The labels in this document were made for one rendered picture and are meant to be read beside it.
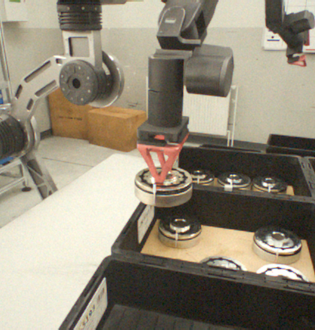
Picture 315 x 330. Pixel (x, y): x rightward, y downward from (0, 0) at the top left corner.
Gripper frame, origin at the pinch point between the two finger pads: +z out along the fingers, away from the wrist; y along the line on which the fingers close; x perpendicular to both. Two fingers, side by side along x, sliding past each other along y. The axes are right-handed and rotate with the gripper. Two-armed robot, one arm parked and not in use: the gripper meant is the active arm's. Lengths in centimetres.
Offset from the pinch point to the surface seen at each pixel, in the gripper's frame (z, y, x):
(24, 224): 38, 24, 53
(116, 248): 12.8, -7.4, 6.2
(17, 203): 113, 135, 156
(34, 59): 20, 295, 238
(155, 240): 23.0, 10.1, 3.9
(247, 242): 22.5, 15.3, -17.1
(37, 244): 37, 15, 42
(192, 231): 19.7, 11.8, -4.6
